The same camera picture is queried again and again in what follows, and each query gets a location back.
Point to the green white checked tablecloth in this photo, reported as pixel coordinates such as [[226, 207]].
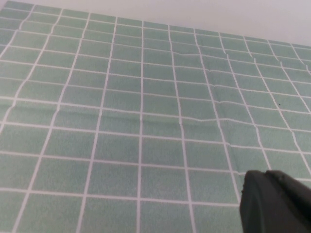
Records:
[[136, 111]]

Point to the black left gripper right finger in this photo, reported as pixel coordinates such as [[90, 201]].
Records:
[[296, 201]]

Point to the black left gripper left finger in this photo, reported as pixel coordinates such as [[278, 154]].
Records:
[[260, 208]]

